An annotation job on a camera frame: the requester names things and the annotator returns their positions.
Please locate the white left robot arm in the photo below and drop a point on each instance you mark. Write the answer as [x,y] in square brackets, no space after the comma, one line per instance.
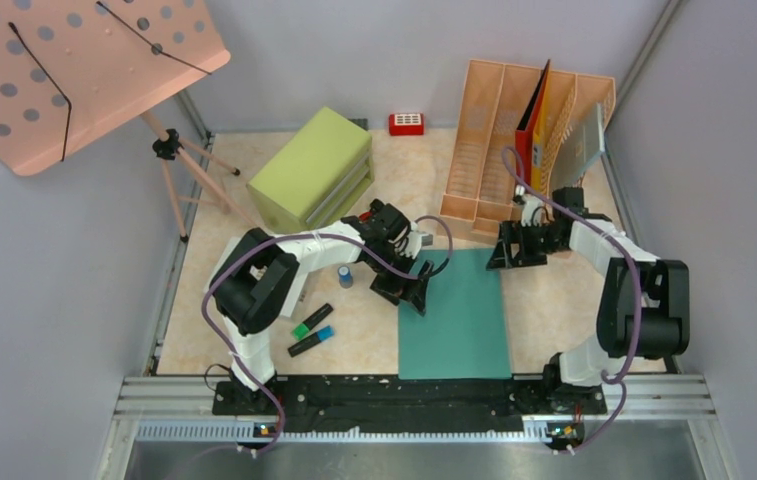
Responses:
[261,278]

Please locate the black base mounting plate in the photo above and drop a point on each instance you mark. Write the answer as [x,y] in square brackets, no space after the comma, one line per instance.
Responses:
[386,404]

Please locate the red folder in organizer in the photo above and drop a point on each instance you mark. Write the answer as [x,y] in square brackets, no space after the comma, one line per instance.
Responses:
[523,141]

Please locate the black blue highlighter marker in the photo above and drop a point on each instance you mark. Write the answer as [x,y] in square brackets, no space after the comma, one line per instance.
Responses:
[310,341]

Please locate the yellow plastic clip folder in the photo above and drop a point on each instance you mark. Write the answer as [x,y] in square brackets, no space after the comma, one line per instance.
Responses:
[538,129]

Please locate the small blue glue bottle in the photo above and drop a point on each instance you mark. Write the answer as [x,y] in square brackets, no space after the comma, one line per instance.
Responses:
[345,276]

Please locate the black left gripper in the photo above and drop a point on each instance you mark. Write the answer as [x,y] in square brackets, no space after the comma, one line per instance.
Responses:
[406,289]

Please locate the white paper booklet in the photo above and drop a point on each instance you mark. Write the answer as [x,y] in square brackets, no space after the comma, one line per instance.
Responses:
[295,294]

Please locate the teal plastic folder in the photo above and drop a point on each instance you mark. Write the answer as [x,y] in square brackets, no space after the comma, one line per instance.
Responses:
[462,334]

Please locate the pink music stand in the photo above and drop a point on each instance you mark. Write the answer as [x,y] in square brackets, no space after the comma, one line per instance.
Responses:
[72,72]

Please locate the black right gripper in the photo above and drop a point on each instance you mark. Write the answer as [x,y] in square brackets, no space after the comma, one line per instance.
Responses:
[512,233]

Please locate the red small box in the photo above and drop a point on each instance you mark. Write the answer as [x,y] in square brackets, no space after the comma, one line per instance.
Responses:
[406,124]

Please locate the black green highlighter marker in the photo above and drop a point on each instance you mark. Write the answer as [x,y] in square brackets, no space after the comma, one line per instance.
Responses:
[304,328]

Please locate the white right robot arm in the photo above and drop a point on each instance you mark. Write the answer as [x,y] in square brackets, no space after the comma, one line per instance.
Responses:
[644,310]

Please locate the light blue hardcover book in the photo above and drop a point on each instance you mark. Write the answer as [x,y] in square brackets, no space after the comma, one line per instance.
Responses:
[583,146]

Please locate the green metal drawer cabinet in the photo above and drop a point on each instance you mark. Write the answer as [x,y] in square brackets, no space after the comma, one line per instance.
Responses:
[316,177]

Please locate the beige plastic file organizer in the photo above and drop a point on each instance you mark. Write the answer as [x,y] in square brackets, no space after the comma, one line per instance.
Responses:
[479,190]

